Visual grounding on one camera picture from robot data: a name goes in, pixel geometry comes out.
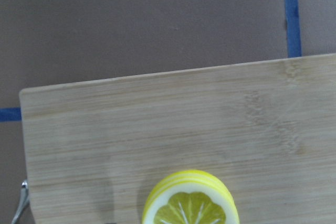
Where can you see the yellow lemon half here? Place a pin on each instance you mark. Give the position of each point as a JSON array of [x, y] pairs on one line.
[[190, 196]]

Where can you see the wooden cutting board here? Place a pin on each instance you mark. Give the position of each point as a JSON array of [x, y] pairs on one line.
[[95, 149]]

